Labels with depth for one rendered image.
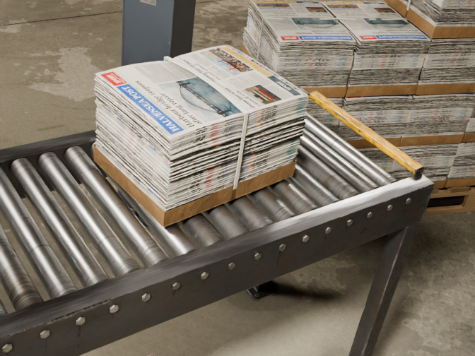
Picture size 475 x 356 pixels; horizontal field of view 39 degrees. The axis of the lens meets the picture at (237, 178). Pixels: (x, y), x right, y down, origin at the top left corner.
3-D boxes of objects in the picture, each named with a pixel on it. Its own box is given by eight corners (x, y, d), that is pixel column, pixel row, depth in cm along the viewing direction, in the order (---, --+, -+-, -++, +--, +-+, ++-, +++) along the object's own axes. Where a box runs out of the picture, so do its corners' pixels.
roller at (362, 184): (271, 114, 194) (273, 99, 191) (382, 203, 164) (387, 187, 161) (256, 117, 191) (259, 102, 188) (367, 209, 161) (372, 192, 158)
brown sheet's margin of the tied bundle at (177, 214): (150, 142, 163) (150, 127, 160) (223, 204, 146) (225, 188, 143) (92, 159, 153) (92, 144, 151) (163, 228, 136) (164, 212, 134)
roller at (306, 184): (234, 123, 187) (236, 107, 184) (343, 217, 157) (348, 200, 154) (219, 126, 184) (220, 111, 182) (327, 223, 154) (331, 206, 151)
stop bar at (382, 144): (316, 95, 196) (317, 90, 195) (424, 172, 168) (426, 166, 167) (307, 97, 194) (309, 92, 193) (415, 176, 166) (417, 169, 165)
